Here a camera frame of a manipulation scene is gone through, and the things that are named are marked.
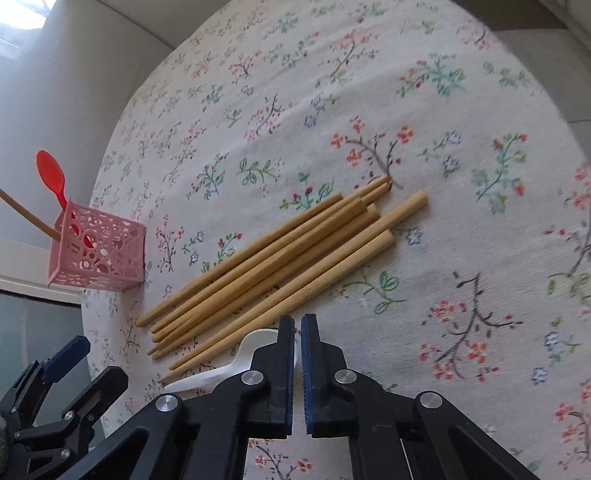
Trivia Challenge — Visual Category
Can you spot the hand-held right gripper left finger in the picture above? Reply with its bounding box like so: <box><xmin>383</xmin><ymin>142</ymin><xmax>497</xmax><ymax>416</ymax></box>
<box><xmin>56</xmin><ymin>316</ymin><xmax>297</xmax><ymax>480</ymax></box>

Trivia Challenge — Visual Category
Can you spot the floral tablecloth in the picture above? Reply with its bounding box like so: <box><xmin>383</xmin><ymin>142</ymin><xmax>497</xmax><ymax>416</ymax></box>
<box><xmin>81</xmin><ymin>0</ymin><xmax>591</xmax><ymax>480</ymax></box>

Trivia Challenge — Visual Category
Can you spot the white plastic spoon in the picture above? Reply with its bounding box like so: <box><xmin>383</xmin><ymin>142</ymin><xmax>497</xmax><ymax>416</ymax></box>
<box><xmin>163</xmin><ymin>328</ymin><xmax>280</xmax><ymax>393</ymax></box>

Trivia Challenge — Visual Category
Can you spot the white-framed glass panel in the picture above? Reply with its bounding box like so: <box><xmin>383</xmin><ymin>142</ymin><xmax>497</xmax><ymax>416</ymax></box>
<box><xmin>0</xmin><ymin>274</ymin><xmax>86</xmax><ymax>407</ymax></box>

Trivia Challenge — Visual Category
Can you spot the pile of wooden chopsticks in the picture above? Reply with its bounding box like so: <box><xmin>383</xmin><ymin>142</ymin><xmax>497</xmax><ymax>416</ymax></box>
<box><xmin>135</xmin><ymin>174</ymin><xmax>430</xmax><ymax>385</ymax></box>

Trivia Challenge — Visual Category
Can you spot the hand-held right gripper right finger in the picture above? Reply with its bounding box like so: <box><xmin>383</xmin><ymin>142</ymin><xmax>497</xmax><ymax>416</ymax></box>
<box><xmin>301</xmin><ymin>314</ymin><xmax>542</xmax><ymax>480</ymax></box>

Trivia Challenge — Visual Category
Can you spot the red plastic spoon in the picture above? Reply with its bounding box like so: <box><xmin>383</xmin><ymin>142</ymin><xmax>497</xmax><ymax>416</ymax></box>
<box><xmin>36</xmin><ymin>150</ymin><xmax>95</xmax><ymax>250</ymax></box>

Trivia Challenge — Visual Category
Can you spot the pink perforated plastic basket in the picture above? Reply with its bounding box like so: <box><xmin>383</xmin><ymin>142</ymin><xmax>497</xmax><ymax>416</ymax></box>
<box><xmin>47</xmin><ymin>196</ymin><xmax>147</xmax><ymax>292</ymax></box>

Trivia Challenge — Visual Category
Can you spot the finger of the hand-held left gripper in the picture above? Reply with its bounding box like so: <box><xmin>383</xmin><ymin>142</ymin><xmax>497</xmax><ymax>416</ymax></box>
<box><xmin>15</xmin><ymin>366</ymin><xmax>129</xmax><ymax>468</ymax></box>
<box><xmin>0</xmin><ymin>335</ymin><xmax>92</xmax><ymax>419</ymax></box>

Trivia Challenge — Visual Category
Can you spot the wooden chopstick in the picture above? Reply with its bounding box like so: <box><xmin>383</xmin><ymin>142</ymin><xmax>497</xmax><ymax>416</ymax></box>
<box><xmin>0</xmin><ymin>188</ymin><xmax>62</xmax><ymax>241</ymax></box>

